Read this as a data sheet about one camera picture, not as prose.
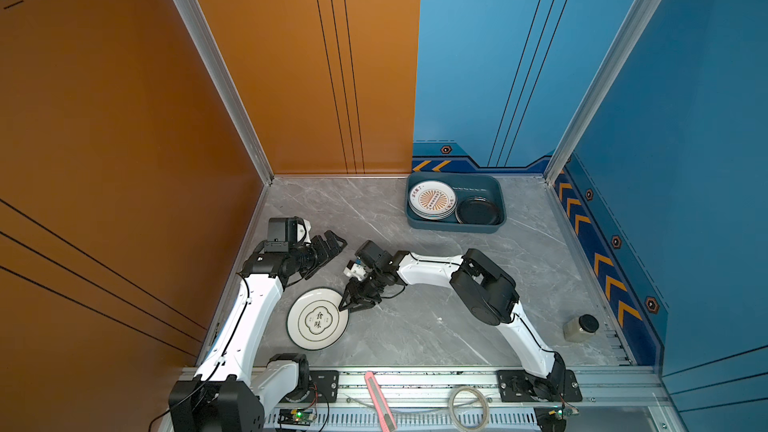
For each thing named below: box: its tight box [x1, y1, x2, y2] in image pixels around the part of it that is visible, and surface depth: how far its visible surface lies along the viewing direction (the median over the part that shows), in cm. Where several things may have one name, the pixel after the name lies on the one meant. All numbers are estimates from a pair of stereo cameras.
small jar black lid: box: [563, 314, 600, 343], surface depth 76 cm
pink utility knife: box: [364, 371, 397, 432], surface depth 72 cm
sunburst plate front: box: [408, 180, 458, 221], surface depth 111 cm
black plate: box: [455, 196, 501, 225], surface depth 108 cm
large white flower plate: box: [286, 287, 350, 352], surface depth 85 cm
